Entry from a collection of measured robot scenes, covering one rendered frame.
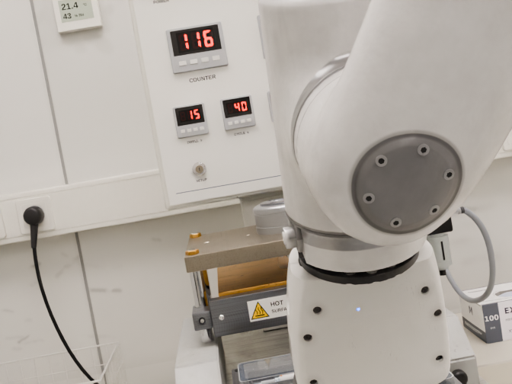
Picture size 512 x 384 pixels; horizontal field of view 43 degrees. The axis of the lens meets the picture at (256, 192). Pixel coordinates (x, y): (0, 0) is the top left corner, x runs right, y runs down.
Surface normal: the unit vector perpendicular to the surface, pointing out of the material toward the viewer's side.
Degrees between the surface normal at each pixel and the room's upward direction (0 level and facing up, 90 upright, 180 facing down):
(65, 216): 90
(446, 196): 120
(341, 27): 110
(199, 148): 90
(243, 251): 90
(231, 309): 90
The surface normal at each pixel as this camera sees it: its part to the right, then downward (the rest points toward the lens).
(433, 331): 0.22, 0.36
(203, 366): -0.08, -0.70
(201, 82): 0.07, 0.07
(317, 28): -0.39, 0.43
